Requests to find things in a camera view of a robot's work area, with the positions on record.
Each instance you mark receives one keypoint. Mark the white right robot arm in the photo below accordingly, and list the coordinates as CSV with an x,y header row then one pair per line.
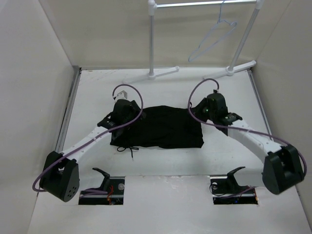
x,y
282,165

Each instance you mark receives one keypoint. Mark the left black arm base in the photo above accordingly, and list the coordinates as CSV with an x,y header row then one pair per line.
x,y
102,189

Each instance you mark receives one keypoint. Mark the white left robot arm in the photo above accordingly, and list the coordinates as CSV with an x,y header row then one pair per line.
x,y
60,175

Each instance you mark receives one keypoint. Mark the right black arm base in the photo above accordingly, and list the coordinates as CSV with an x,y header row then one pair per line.
x,y
226,190

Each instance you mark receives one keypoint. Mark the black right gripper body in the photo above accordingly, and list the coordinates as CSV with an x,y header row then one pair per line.
x,y
203,113

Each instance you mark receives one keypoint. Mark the left aluminium table rail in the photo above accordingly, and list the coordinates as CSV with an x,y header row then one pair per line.
x,y
68,109

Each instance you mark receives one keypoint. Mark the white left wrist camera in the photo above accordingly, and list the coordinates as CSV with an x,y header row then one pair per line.
x,y
121,95

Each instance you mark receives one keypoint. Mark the black trousers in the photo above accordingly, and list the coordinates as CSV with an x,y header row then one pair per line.
x,y
164,127

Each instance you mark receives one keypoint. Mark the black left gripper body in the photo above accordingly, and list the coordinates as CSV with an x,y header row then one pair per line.
x,y
133,113

